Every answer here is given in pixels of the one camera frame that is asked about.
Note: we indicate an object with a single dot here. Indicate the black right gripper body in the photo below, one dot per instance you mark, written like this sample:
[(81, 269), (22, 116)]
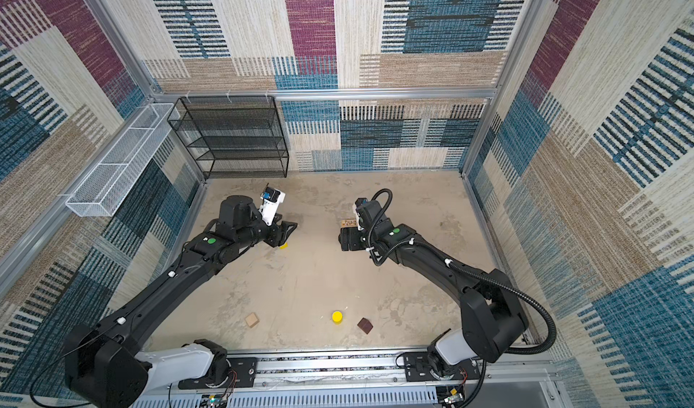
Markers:
[(359, 240)]

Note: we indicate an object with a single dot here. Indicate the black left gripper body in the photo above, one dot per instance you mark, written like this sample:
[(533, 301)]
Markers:
[(274, 234)]

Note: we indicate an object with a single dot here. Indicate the small square wood block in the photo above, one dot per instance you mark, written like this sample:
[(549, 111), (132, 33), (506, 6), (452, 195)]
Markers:
[(252, 320)]

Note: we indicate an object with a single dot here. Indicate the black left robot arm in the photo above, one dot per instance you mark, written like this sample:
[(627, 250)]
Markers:
[(106, 364)]

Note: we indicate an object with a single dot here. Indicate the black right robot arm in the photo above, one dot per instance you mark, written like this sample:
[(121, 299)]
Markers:
[(492, 318)]

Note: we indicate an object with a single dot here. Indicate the yellow cylinder block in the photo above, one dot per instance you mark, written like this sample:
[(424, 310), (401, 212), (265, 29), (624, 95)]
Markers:
[(337, 317)]

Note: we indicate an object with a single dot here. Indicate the dark brown square block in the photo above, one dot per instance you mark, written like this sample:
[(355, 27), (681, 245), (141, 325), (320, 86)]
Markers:
[(365, 325)]

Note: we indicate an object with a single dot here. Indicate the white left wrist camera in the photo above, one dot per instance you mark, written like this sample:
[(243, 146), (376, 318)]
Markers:
[(271, 200)]

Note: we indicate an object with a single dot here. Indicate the black wire shelf rack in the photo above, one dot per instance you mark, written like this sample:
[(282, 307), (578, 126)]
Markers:
[(232, 137)]

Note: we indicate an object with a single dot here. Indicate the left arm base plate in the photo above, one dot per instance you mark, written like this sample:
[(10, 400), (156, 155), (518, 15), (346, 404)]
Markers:
[(237, 372)]

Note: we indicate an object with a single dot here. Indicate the aluminium front rail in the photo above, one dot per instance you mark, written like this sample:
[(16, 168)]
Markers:
[(368, 377)]

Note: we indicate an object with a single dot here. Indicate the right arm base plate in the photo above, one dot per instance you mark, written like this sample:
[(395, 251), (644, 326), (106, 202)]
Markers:
[(417, 368)]

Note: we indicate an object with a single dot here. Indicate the white wire mesh basket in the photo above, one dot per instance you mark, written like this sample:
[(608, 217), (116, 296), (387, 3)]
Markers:
[(103, 191)]

